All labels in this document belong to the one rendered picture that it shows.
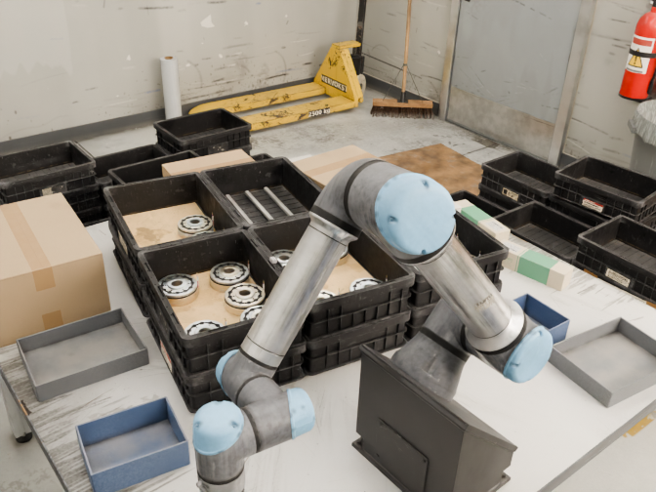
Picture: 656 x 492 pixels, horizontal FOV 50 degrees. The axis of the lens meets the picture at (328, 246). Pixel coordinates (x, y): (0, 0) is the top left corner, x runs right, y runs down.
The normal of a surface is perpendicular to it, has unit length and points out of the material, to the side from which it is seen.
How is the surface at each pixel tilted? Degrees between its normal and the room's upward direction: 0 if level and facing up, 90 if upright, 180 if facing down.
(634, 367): 0
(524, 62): 90
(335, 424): 0
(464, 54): 90
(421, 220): 75
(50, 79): 90
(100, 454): 0
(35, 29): 90
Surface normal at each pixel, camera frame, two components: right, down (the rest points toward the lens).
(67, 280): 0.54, 0.45
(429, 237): 0.42, 0.24
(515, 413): 0.04, -0.86
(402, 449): -0.77, 0.31
